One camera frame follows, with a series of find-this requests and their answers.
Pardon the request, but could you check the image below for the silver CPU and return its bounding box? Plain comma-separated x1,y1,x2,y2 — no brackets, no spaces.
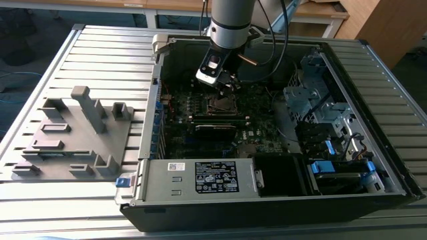
212,97,235,112

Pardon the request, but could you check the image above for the metal socket cover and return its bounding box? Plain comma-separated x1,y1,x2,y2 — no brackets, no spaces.
208,95,240,115

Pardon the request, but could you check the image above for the CPU socket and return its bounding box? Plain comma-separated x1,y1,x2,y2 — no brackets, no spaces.
205,93,241,116

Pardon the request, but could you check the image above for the silver metal drive cage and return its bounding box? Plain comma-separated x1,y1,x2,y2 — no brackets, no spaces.
281,47,360,126

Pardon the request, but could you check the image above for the green motherboard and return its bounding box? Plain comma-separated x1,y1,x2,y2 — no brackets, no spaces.
156,79,301,161

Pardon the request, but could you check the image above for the black graphics card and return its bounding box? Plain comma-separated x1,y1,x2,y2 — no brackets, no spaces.
193,123,239,143

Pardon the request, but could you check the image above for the black fan shroud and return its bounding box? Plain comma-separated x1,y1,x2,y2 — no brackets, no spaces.
252,154,309,197

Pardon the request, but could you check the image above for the hard disk in blue carrier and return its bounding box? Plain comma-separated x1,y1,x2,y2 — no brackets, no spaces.
308,161,380,196

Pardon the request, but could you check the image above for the wooden cabinet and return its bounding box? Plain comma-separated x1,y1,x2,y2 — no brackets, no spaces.
335,0,427,71

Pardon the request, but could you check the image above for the grey power supply unit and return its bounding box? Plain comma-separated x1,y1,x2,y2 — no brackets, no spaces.
141,157,264,201

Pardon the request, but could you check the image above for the grey parts rack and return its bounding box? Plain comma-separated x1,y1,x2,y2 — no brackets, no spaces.
11,85,135,181

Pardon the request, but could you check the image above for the black PC case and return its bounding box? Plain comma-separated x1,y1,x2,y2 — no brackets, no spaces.
113,33,427,233

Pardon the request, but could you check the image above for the green RAM stick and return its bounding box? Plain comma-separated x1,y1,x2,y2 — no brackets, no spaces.
37,151,91,157

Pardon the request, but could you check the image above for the dark office chair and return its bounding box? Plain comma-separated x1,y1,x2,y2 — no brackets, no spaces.
0,9,37,67

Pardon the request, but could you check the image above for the copper cable connector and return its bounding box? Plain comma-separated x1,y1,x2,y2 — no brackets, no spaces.
239,54,260,67

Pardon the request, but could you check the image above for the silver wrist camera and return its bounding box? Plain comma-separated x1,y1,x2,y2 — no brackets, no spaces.
195,53,224,87

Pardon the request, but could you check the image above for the thin grey wire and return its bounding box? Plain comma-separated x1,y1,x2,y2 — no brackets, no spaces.
264,86,301,144

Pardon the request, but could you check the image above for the grey case release handle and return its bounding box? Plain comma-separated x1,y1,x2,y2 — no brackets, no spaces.
151,34,168,55

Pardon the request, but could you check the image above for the wooden desk white frame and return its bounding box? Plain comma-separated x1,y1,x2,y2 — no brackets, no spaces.
155,0,351,38
0,0,157,29

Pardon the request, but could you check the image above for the thin black wire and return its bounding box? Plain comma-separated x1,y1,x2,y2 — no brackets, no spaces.
341,131,365,161

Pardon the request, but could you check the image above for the coloured wire bundle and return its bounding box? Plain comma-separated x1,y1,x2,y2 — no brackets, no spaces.
353,149,372,161

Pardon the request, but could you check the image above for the blue floor cable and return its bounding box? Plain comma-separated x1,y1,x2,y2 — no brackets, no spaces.
0,71,44,105

